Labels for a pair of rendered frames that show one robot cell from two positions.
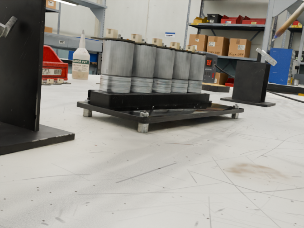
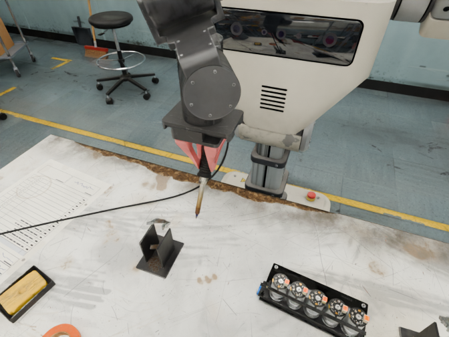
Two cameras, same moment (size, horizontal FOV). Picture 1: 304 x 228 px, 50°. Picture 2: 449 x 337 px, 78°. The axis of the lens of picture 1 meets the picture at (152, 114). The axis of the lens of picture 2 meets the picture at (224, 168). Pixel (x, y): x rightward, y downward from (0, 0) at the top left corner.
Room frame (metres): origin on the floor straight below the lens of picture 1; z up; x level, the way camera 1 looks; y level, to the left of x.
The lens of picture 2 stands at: (0.47, 0.14, 1.22)
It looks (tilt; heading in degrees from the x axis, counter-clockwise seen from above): 42 degrees down; 259
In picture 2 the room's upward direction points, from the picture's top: straight up
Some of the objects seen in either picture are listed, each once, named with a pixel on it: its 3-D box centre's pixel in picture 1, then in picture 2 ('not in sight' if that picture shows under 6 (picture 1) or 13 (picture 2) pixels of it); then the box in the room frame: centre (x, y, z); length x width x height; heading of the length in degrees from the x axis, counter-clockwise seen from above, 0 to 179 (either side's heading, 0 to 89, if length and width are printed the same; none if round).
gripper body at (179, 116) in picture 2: not in sight; (202, 103); (0.43, -0.20, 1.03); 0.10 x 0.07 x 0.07; 149
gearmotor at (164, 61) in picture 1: (159, 73); (314, 305); (0.31, 0.00, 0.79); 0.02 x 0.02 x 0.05
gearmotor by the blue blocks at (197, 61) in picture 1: (191, 76); (278, 288); (0.35, -0.04, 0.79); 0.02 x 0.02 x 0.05
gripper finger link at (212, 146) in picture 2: not in sight; (204, 145); (0.44, -0.20, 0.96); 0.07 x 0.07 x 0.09; 59
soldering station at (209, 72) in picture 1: (187, 67); not in sight; (1.02, -0.09, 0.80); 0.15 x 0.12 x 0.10; 62
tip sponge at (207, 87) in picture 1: (209, 87); (23, 292); (0.76, -0.13, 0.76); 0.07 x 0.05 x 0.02; 47
